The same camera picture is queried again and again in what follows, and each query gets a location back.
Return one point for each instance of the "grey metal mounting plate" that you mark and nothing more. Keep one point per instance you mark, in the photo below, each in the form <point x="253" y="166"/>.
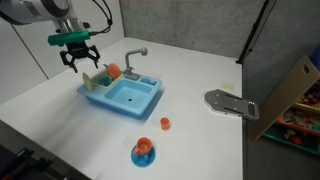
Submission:
<point x="226" y="103"/>

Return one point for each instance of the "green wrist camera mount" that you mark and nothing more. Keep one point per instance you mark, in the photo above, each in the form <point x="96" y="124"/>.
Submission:
<point x="66" y="37"/>

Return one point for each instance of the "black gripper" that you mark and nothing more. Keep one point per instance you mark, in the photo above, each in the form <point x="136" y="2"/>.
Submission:
<point x="78" y="50"/>

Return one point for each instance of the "light blue toy sink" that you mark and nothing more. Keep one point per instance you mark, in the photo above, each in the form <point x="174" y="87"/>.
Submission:
<point x="126" y="95"/>

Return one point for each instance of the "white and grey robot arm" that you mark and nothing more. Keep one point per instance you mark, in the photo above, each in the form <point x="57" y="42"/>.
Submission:
<point x="33" y="10"/>

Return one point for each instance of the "yellow sticky note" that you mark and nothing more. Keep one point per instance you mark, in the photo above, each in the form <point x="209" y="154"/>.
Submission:
<point x="227" y="87"/>

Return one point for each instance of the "yellow-green dish rack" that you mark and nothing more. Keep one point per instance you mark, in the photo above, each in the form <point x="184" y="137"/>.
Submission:
<point x="98" y="81"/>

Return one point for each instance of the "small orange cup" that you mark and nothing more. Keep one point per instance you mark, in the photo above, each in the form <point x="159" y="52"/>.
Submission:
<point x="164" y="124"/>

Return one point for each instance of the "blue saucer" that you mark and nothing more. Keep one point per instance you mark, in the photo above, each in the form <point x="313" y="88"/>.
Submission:
<point x="143" y="160"/>

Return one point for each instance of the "small blue toy cup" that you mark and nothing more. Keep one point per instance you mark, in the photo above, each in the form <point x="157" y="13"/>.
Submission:
<point x="105" y="81"/>

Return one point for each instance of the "wooden toy shelf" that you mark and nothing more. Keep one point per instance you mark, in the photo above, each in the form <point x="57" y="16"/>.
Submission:
<point x="286" y="96"/>

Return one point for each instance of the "grey toy faucet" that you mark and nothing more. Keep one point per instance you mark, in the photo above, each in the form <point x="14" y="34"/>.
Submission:
<point x="128" y="61"/>

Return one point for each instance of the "black tripod pole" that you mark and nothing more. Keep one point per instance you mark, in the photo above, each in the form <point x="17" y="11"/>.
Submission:
<point x="251" y="36"/>

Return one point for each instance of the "shelf with colourful toys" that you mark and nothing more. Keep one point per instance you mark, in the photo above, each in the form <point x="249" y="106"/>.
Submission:
<point x="300" y="123"/>

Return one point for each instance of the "black equipment rig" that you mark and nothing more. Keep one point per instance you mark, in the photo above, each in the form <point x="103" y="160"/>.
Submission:
<point x="23" y="165"/>

